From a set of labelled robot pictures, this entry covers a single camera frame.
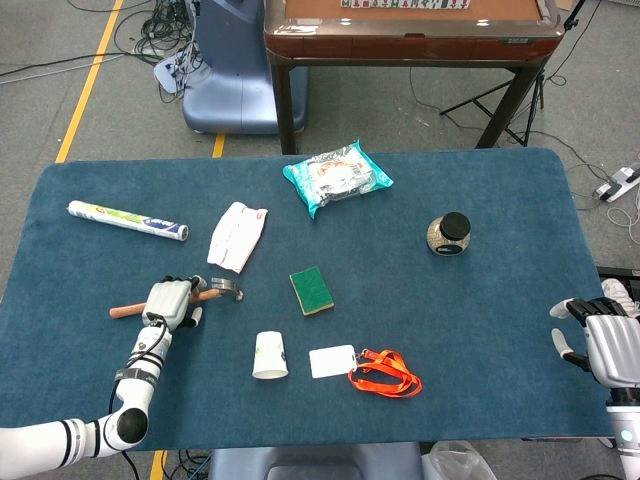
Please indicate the black tripod stand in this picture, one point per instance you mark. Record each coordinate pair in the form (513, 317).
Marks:
(539, 90)

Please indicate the row of face-up mahjong tiles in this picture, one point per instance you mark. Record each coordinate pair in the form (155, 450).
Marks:
(405, 4)

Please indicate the green and yellow sponge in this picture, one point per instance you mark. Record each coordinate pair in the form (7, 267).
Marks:
(311, 290)

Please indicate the grey-blue own robot base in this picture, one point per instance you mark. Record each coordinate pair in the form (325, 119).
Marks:
(315, 462)

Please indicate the white printed paper cup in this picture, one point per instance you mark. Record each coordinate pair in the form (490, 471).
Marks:
(270, 352)

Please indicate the brown mahjong table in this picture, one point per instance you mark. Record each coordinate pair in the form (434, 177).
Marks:
(410, 45)

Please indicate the white and pink pouch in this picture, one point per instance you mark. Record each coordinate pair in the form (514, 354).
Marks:
(237, 235)

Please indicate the white power strip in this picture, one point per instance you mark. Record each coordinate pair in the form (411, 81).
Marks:
(617, 182)

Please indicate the clear plastic bag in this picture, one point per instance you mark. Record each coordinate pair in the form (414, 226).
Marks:
(457, 462)

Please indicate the teal snack package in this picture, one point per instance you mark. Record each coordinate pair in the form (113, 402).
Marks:
(335, 175)

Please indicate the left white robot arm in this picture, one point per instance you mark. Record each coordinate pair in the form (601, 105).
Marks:
(135, 395)

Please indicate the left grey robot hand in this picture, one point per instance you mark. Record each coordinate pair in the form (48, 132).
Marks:
(167, 302)

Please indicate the round jar with black lid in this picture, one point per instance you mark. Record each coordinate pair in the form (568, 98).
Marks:
(452, 227)

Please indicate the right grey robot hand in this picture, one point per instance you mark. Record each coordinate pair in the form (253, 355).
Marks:
(612, 345)

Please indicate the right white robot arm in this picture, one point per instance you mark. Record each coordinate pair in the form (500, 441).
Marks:
(625, 430)

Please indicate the white badge card holder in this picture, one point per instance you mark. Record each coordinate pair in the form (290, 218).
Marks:
(331, 361)

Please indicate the white printed paper roll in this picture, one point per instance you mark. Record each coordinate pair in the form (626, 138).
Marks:
(125, 219)

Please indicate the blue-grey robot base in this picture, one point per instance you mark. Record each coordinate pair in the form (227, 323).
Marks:
(235, 90)

